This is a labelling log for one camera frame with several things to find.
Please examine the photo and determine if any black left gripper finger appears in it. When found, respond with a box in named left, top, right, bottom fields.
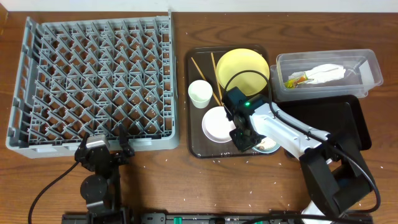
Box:
left=119, top=124, right=135, bottom=157
left=78, top=133, right=90, bottom=152

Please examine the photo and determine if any white plastic cup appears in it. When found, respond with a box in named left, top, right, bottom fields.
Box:
left=188, top=80, right=213, bottom=109

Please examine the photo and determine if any light blue bowl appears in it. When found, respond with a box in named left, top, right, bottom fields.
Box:
left=252, top=137, right=280, bottom=154

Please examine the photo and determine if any green yellow snack wrapper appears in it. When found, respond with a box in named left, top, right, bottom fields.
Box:
left=284, top=72, right=312, bottom=88

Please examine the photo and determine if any white paper napkin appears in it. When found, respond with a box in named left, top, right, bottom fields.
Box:
left=303, top=63, right=346, bottom=85

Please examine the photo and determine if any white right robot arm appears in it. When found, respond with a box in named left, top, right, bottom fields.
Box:
left=223, top=87, right=378, bottom=223

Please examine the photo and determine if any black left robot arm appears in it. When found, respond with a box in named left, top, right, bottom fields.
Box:
left=75, top=125, right=134, bottom=223

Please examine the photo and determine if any right wooden chopstick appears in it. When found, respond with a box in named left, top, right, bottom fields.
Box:
left=211, top=52, right=224, bottom=106

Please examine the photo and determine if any wooden chopstick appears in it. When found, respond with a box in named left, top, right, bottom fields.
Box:
left=211, top=52, right=224, bottom=106
left=190, top=56, right=223, bottom=106

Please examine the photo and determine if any dark brown tray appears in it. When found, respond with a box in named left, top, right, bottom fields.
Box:
left=185, top=44, right=269, bottom=159

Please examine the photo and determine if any yellow plastic plate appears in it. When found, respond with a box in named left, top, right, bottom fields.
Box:
left=216, top=49, right=270, bottom=96

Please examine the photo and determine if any left wooden chopstick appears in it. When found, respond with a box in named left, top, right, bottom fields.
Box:
left=190, top=56, right=223, bottom=106

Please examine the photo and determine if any grey dish rack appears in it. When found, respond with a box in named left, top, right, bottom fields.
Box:
left=6, top=14, right=179, bottom=159

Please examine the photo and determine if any clear plastic bin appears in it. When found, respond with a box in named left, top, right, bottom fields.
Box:
left=270, top=49, right=384, bottom=101

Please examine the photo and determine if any black plastic bin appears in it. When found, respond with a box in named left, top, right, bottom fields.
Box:
left=277, top=95, right=372, bottom=151

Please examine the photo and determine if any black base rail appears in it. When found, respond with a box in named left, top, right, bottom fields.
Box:
left=61, top=212, right=374, bottom=224

